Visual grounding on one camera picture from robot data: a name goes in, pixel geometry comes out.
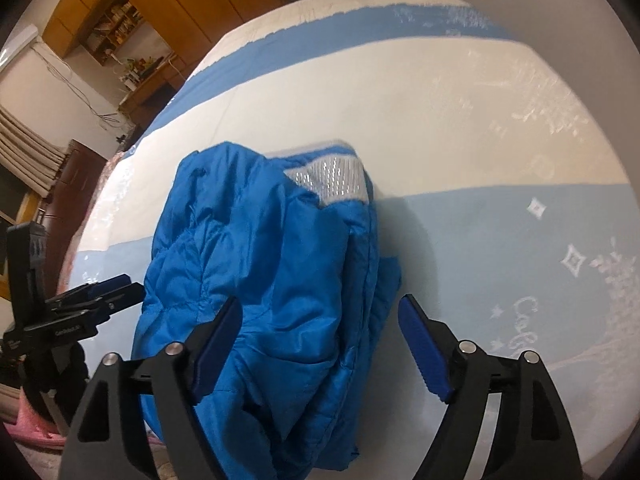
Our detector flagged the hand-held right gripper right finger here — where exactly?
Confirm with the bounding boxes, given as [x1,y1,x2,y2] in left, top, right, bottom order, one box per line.
[397,294,583,480]

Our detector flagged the cream quilted bed cover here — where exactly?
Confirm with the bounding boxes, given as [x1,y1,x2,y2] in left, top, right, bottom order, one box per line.
[185,0,471,76]

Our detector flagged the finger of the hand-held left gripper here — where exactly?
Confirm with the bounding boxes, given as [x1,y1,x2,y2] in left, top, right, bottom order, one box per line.
[89,282,147,323]
[50,274,133,306]

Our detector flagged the person's left hand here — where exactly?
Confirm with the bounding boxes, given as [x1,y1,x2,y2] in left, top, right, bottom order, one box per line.
[20,342,91,428]

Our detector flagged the blue and white blanket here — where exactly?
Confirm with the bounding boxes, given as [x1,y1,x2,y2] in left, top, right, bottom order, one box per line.
[62,2,633,471]

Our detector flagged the pink floral quilt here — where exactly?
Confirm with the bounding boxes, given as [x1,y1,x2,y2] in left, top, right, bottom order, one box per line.
[56,147,138,293]

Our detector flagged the striped curtain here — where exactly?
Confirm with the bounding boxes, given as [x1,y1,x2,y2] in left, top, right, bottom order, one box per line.
[0,105,68,198]

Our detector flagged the wooden wall shelf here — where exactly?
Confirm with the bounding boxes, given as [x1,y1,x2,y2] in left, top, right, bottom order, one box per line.
[80,0,173,67]

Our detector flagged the blue puffer jacket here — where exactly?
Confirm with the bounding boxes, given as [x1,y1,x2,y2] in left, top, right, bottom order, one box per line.
[131,139,403,472]

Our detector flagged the wall cables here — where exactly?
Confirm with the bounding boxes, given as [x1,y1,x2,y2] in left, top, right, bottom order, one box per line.
[40,55,123,126]

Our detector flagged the wooden desk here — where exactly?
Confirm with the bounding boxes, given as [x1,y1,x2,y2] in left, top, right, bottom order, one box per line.
[118,52,191,131]

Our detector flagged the white air conditioner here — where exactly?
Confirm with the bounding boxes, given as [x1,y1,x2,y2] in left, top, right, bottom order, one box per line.
[0,25,42,70]

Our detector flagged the dark wooden headboard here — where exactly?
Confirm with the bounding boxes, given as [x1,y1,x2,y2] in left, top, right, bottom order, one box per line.
[37,139,108,293]

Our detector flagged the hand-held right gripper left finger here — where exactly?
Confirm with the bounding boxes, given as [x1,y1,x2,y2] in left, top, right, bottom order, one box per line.
[59,296,244,480]

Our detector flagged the person's pink garment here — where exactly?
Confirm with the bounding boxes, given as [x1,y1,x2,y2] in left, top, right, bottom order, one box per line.
[0,385,68,448]

